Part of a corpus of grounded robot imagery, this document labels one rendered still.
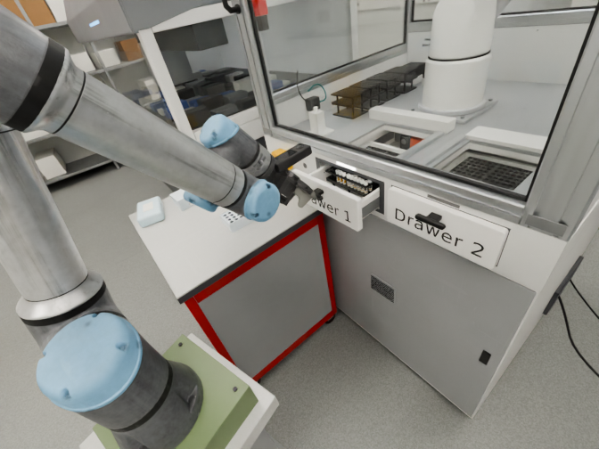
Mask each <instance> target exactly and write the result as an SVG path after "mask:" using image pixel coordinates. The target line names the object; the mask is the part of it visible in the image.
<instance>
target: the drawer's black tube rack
mask: <svg viewBox="0 0 599 449"><path fill-rule="evenodd" d="M330 169H333V170H336V169H339V168H336V167H330ZM339 170H341V171H342V172H346V174H351V173H350V172H347V171H344V170H342V169H339ZM351 175H354V174H351ZM326 181H328V182H331V183H332V185H334V186H335V185H336V184H337V185H339V186H340V187H342V188H345V189H347V190H348V192H350V191H352V192H354V193H357V194H359V195H361V196H363V197H365V196H366V195H368V194H369V193H371V192H373V191H374V190H376V189H377V188H379V187H380V184H378V183H375V182H373V181H372V182H371V183H370V185H372V190H371V191H370V192H369V191H368V193H365V192H361V191H358V190H357V189H354V188H351V187H350V186H348V184H347V181H346V184H343V183H342V184H341V183H340V182H337V178H336V176H334V175H330V176H328V177H326Z"/></svg>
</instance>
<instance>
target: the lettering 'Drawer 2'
mask: <svg viewBox="0 0 599 449"><path fill-rule="evenodd" d="M398 211H400V212H402V213H403V219H402V220H401V219H398V218H397V213H398ZM395 218H396V219H397V220H399V221H404V220H405V214H404V212H403V211H401V210H400V209H397V208H396V215H395ZM415 221H417V222H420V223H421V224H414V227H415V228H416V229H418V230H420V229H421V231H422V230H423V223H422V222H421V221H419V220H415ZM416 225H420V226H421V228H417V227H416ZM426 227H427V233H428V234H430V233H431V230H433V235H434V237H436V236H437V234H438V233H439V229H438V230H437V232H436V234H435V232H434V227H431V229H430V231H429V227H428V225H426ZM444 234H447V235H449V237H450V238H448V237H447V236H444ZM444 237H445V238H448V239H450V240H452V237H451V235H450V234H449V233H442V235H441V238H442V240H443V241H445V240H444ZM445 242H447V243H451V242H449V241H445ZM473 244H478V245H480V246H481V249H480V250H476V251H472V252H471V253H472V254H473V255H475V256H477V257H480V258H481V256H479V255H477V254H475V253H477V252H481V251H482V250H484V248H483V246H482V245H481V244H479V243H477V242H474V243H473Z"/></svg>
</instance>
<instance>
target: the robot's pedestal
mask: <svg viewBox="0 0 599 449"><path fill-rule="evenodd" d="M187 338H188V339H190V340H191V341H192V342H194V343H195V344H196V345H197V346H199V347H200V348H202V349H203V350H204V351H205V352H207V353H208V354H209V355H211V356H212V357H213V358H215V359H216V360H217V361H219V362H220V363H221V364H223V365H224V366H225V367H226V368H227V369H228V370H229V371H231V372H232V373H234V374H235V375H236V376H237V377H239V378H240V379H241V380H243V381H244V382H245V383H247V384H248V385H249V386H250V388H251V389H252V391H253V393H254V394H255V396H256V397H257V399H258V402H257V404H256V405H255V407H254V408H253V409H252V411H251V412H250V414H249V416H248V417H247V418H246V420H245V421H244V423H243V424H242V425H241V426H240V428H239V429H238V431H237V432H236V433H235V435H234V437H233V438H232V440H231V441H230V442H229V444H228V445H227V447H226V449H285V448H284V447H283V446H282V445H281V444H279V443H278V442H277V441H276V440H275V439H274V438H273V437H271V436H270V435H269V434H268V433H267V432H266V430H265V429H264V427H265V426H266V424H267V422H268V421H269V419H270V418H271V416H272V415H273V413H274V412H275V410H276V408H277V407H278V405H279V403H278V401H277V399H276V397H275V396H274V395H273V394H272V393H270V392H269V391H268V390H266V389H265V388H263V387H262V386H261V385H259V384H258V383H257V382H256V381H255V380H253V379H252V378H251V377H249V376H248V375H247V374H246V373H244V372H243V371H241V370H240V369H239V368H237V367H236V366H235V365H233V364H232V363H230V362H229V361H228V360H226V359H225V358H224V357H223V356H222V355H220V354H219V353H218V352H216V351H215V350H214V349H212V348H211V347H210V346H208V345H207V344H206V343H204V342H203V341H202V340H200V339H199V338H197V337H196V336H195V335H193V334H192V333H191V334H190V335H189V336H188V337H187ZM79 448H80V449H105V448H104V446H103V444H102V443H101V441H100V440H99V438H98V437H97V435H96V434H95V432H93V433H92V434H91V435H90V436H89V437H88V438H87V439H86V440H85V441H84V442H83V443H82V444H81V445H80V446H79Z"/></svg>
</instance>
